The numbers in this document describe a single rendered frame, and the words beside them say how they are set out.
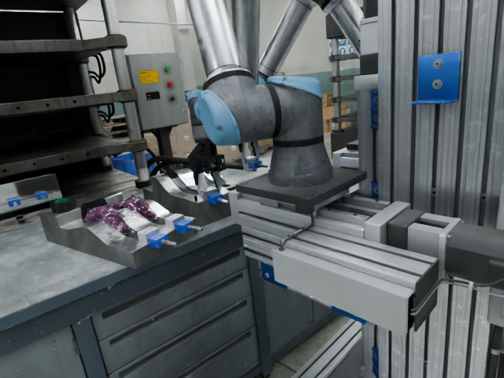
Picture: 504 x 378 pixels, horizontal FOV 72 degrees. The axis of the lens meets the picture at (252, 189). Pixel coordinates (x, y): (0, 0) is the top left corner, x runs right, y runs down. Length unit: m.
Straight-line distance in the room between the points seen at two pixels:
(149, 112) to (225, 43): 1.31
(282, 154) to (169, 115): 1.40
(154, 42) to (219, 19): 8.51
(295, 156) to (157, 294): 0.71
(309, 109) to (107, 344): 0.92
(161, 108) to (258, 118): 1.41
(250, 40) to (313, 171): 0.44
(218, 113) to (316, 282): 0.36
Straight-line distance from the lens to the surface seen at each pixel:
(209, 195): 1.23
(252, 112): 0.71
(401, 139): 0.83
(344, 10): 1.34
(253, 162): 1.47
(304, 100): 0.75
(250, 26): 1.02
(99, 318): 1.20
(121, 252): 1.08
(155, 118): 2.07
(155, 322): 1.30
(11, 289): 1.19
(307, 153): 0.76
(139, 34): 9.15
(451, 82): 0.78
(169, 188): 1.43
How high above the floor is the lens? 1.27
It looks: 17 degrees down
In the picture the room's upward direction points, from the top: 6 degrees counter-clockwise
